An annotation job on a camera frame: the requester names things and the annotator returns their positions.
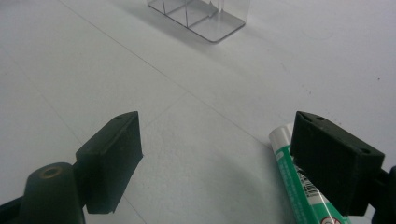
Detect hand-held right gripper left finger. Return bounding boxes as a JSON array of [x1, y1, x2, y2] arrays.
[[75, 110, 144, 216]]

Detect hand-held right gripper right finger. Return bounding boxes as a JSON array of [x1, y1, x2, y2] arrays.
[[290, 110, 386, 217]]

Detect green and white tube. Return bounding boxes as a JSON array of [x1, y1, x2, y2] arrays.
[[268, 122, 353, 224]]

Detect clear acrylic organizer box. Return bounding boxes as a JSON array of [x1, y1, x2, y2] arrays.
[[147, 0, 251, 44]]

